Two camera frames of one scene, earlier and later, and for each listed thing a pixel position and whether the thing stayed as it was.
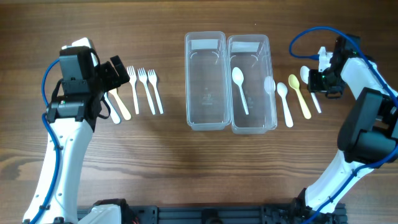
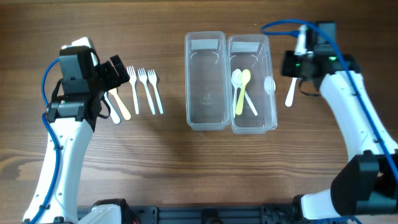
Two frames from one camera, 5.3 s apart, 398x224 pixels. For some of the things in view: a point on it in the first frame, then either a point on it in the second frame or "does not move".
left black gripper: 109,74 does not move
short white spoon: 282,89 → 288,101
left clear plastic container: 207,81 does not move
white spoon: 270,86 does not move
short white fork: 115,116 does not move
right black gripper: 319,86 → 288,64
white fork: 132,80 does not move
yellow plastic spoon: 294,82 → 245,79
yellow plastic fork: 125,111 does not move
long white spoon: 304,74 → 236,78
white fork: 153,78 does not move
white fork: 143,78 does not move
